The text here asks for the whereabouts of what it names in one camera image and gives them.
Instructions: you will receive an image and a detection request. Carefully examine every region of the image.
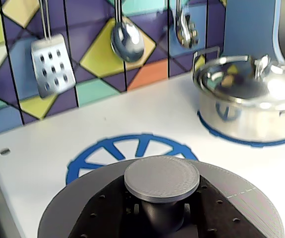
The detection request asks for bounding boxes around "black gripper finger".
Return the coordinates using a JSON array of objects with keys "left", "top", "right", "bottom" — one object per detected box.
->
[
  {"left": 67, "top": 177, "right": 139, "bottom": 238},
  {"left": 195, "top": 182, "right": 267, "bottom": 238}
]

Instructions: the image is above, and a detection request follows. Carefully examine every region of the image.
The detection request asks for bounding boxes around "gray conical lid with knob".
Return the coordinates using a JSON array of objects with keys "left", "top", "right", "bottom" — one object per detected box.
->
[{"left": 37, "top": 155, "right": 285, "bottom": 238}]

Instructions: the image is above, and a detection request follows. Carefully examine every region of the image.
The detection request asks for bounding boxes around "steel pot lid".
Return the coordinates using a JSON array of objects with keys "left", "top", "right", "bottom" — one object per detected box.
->
[{"left": 193, "top": 54, "right": 285, "bottom": 106}]

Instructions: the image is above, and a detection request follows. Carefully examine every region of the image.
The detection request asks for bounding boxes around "blue stove burner print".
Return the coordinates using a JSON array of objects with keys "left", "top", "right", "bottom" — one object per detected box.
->
[{"left": 65, "top": 133, "right": 199, "bottom": 186}]

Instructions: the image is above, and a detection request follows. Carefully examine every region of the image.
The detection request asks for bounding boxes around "steel cooking pot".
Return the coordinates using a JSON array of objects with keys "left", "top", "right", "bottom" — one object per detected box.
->
[{"left": 192, "top": 46, "right": 285, "bottom": 144}]

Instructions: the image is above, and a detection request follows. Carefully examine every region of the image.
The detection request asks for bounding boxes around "colourful geometric backsplash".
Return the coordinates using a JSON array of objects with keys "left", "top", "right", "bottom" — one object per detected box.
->
[{"left": 0, "top": 0, "right": 228, "bottom": 139}]

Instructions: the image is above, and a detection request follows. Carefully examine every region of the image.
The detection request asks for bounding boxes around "metal slotted spatula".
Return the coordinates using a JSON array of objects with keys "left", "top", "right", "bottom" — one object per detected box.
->
[{"left": 30, "top": 0, "right": 76, "bottom": 99}]

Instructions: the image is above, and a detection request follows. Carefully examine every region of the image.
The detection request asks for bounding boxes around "metal ladle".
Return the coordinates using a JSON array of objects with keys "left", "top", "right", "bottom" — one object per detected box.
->
[{"left": 110, "top": 0, "right": 145, "bottom": 63}]

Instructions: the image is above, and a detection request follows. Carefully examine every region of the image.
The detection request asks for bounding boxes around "metal hanging utensil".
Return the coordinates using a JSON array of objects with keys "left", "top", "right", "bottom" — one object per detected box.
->
[{"left": 173, "top": 0, "right": 199, "bottom": 50}]

